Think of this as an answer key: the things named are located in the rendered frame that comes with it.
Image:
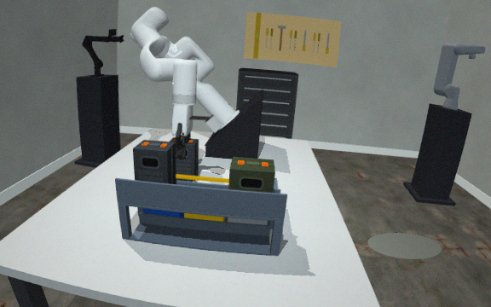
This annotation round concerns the blue open bin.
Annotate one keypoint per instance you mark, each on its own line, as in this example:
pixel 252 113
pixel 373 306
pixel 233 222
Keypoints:
pixel 165 213

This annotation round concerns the yellow open bin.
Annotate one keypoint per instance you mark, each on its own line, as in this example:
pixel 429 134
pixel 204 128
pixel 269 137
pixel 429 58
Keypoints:
pixel 203 217

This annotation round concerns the olive green case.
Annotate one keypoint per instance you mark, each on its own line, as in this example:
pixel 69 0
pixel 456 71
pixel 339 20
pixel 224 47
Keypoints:
pixel 250 174

